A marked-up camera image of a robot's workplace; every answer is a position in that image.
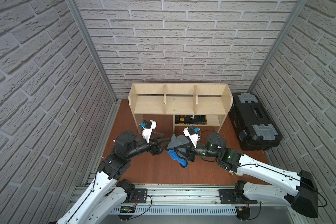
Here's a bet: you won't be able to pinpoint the black yellow book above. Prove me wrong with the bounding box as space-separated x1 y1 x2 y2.
175 115 207 125

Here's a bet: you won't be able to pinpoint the left controller board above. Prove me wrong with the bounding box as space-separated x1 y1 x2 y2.
119 206 136 221

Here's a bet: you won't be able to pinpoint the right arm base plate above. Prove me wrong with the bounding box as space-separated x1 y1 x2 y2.
218 189 258 204

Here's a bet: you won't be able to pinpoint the white plastic pipe fitting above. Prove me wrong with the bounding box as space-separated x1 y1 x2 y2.
229 170 243 176

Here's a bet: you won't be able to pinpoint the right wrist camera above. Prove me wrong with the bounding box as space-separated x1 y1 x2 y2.
183 126 200 148

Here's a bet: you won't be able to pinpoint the aluminium rail frame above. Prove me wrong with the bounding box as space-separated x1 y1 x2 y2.
69 183 299 208

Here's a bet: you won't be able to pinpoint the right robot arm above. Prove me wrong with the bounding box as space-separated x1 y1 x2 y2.
183 128 318 218

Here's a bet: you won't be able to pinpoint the white vent grille strip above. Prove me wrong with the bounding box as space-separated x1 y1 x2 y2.
108 205 237 216

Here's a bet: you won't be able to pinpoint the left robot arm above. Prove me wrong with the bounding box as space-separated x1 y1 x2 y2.
56 131 170 224

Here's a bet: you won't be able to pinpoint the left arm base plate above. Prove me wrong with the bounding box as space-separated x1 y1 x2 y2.
124 188 147 204

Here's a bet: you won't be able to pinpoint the black toolbox grey latches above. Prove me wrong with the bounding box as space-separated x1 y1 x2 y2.
229 93 282 151

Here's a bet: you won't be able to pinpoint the right controller board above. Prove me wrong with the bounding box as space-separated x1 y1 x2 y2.
235 206 251 221

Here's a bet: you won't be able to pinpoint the light wooden bookshelf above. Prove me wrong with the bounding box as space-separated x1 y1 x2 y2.
128 83 233 132

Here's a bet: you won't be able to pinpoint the controller board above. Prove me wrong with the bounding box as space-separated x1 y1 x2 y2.
119 206 136 221
235 206 251 221

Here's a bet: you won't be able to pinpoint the grey and blue cloth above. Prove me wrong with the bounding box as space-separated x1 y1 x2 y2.
166 134 190 168

